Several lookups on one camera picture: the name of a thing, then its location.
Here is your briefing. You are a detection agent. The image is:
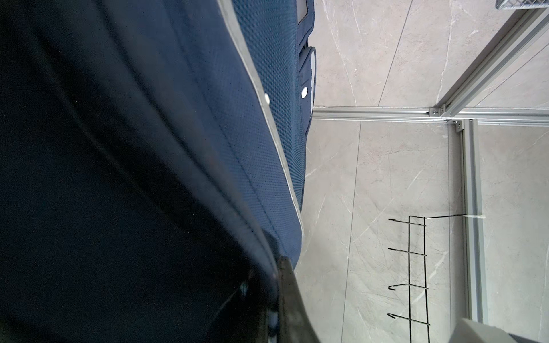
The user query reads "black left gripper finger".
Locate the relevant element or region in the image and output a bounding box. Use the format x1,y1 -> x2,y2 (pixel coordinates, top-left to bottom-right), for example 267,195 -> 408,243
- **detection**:
277,257 -> 320,343

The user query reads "navy blue student backpack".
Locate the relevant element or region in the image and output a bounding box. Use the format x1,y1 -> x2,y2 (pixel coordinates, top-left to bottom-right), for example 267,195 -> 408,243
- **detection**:
1,1 -> 316,342

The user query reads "black wire hook rack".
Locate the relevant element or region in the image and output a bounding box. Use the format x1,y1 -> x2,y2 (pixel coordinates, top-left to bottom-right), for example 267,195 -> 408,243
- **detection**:
387,214 -> 464,342

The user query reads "aluminium frame corner post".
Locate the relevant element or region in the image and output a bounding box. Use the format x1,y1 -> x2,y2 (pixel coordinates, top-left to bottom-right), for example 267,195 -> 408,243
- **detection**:
448,119 -> 488,324

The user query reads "aluminium frame horizontal rail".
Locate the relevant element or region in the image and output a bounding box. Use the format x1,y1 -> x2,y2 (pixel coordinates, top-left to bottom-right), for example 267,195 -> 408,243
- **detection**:
313,107 -> 548,127

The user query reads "white wire mesh basket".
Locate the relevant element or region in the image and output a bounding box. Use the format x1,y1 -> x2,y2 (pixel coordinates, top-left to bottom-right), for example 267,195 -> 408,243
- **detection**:
496,0 -> 549,10

